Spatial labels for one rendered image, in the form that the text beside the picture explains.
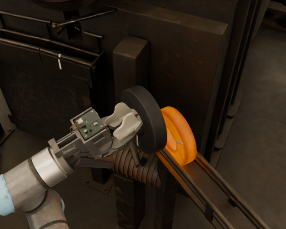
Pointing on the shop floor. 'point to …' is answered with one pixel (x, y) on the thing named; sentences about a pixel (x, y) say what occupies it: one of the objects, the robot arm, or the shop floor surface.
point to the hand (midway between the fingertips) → (143, 114)
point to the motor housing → (132, 186)
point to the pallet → (274, 7)
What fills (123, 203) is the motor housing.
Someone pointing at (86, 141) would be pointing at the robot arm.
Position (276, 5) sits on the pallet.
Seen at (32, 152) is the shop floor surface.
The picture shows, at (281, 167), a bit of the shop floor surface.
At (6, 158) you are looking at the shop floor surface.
